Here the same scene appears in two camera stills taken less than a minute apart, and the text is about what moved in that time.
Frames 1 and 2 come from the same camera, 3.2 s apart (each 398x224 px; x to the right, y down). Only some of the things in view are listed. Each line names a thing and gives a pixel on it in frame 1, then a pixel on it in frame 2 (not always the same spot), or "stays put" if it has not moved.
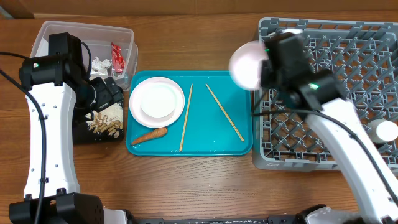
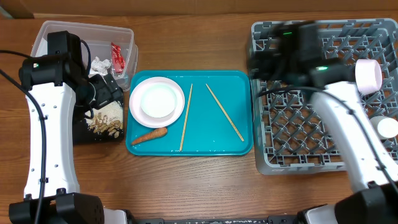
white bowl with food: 158,100 stays put
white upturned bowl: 244,64 → 368,75
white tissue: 100,67 stays put
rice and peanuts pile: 109,120 stays put
